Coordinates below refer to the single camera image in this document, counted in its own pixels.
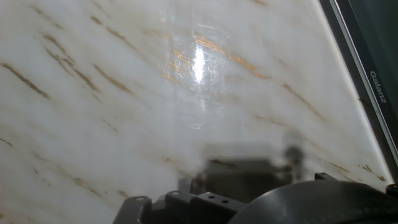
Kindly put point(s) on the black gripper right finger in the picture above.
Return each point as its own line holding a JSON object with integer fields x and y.
{"x": 325, "y": 176}

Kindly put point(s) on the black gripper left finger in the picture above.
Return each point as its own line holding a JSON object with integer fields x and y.
{"x": 186, "y": 208}

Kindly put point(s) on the white marble pattern mat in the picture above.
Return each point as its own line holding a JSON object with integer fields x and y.
{"x": 93, "y": 124}

